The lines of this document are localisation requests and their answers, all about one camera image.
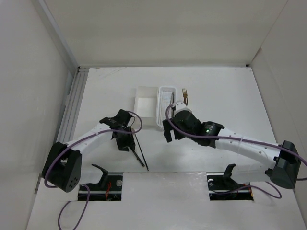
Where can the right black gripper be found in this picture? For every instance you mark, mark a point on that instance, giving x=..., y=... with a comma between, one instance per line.
x=167, y=128

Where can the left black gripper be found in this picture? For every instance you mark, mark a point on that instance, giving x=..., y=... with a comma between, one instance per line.
x=123, y=146

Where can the gold fork black handle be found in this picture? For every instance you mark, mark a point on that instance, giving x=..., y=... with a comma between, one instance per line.
x=185, y=96

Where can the black spoon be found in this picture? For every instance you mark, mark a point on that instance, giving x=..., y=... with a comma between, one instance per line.
x=141, y=161

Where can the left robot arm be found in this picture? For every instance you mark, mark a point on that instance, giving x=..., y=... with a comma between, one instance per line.
x=63, y=167

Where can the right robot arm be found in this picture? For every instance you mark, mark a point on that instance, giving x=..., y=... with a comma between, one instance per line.
x=275, y=163

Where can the dark thin chopstick left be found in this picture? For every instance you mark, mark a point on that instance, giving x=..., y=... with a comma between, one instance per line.
x=143, y=156

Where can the white perforated basket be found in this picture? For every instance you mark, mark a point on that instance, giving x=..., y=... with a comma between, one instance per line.
x=163, y=101

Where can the white square box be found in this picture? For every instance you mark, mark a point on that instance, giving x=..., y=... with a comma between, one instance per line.
x=146, y=104

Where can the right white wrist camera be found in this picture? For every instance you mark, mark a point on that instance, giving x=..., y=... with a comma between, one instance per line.
x=179, y=106

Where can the aluminium rail frame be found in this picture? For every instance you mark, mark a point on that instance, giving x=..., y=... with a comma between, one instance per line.
x=70, y=106

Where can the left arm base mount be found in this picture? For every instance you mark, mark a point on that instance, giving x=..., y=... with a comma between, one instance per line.
x=98, y=184

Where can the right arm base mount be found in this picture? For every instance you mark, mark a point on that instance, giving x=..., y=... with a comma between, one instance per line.
x=221, y=187

